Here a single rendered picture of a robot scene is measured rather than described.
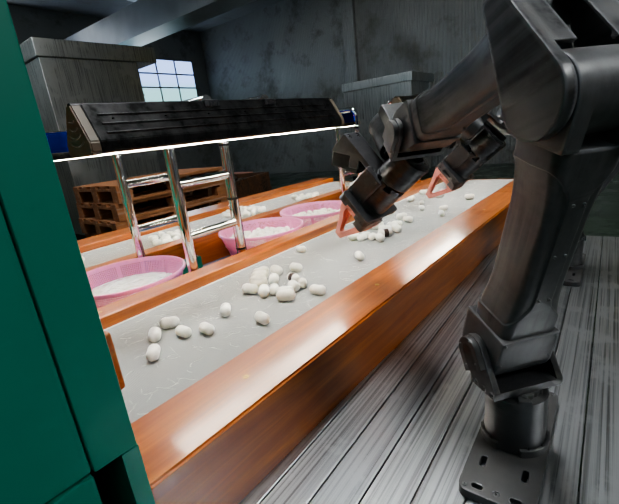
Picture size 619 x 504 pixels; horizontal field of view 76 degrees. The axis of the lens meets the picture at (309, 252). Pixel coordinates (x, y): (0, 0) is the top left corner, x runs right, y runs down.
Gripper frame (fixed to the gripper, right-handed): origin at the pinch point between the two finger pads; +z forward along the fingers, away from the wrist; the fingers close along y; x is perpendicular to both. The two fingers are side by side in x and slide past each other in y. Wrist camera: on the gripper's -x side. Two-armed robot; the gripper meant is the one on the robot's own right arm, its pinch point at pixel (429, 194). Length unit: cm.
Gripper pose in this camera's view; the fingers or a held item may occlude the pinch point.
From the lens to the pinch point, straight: 102.4
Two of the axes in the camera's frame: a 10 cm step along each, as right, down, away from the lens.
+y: -6.2, 2.9, -7.2
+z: -5.2, 5.4, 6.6
